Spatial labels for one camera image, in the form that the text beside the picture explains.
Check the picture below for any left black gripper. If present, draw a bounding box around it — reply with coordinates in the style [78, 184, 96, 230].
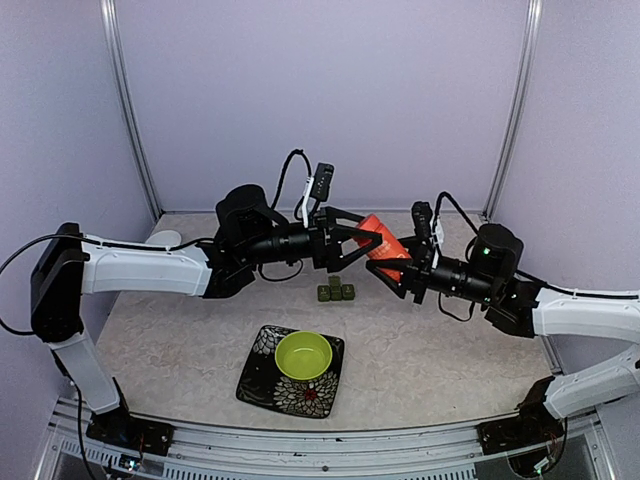
[242, 207, 384, 274]

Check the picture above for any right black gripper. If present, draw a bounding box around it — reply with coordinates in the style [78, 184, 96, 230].
[368, 234, 498, 305]

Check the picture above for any red pill bottle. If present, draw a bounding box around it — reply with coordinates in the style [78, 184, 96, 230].
[354, 214, 411, 282]

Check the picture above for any green pill organizer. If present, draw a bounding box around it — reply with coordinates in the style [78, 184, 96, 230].
[316, 275, 356, 302]

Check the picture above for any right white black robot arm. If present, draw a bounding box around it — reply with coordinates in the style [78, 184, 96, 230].
[366, 223, 639, 444]

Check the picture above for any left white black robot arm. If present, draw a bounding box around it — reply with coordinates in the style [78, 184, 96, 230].
[27, 184, 382, 445]

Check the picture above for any lime green bowl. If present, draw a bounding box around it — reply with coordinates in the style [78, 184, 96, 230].
[274, 331, 333, 381]

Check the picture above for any black floral square plate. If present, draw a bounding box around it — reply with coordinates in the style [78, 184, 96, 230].
[236, 325, 345, 419]

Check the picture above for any white ceramic bowl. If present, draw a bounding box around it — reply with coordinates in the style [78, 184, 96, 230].
[145, 230, 182, 248]

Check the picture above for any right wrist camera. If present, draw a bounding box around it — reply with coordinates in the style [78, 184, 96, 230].
[411, 201, 433, 242]

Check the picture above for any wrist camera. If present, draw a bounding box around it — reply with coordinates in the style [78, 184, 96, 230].
[310, 162, 335, 202]
[411, 201, 433, 242]

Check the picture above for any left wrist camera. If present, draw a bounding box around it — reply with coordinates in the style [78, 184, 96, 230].
[310, 162, 335, 202]

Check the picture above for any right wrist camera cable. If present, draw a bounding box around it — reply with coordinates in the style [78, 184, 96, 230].
[434, 191, 481, 236]

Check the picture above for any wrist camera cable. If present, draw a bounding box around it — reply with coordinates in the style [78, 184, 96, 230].
[434, 191, 481, 236]
[269, 147, 312, 211]

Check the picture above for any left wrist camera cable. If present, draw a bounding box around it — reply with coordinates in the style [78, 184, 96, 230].
[269, 147, 312, 211]

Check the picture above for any right aluminium frame post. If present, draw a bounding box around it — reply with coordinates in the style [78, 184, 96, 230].
[483, 0, 544, 220]

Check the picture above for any aluminium frame post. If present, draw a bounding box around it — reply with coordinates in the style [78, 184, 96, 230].
[100, 0, 164, 221]
[483, 0, 544, 220]

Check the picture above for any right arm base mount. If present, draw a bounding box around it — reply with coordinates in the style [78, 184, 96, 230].
[476, 408, 565, 455]

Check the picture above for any front aluminium rail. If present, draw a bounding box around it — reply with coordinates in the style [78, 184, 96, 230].
[49, 394, 601, 480]

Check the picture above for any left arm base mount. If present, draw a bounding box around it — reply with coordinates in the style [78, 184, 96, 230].
[86, 414, 174, 457]

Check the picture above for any left aluminium frame post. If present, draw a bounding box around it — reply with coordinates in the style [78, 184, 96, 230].
[100, 0, 164, 221]

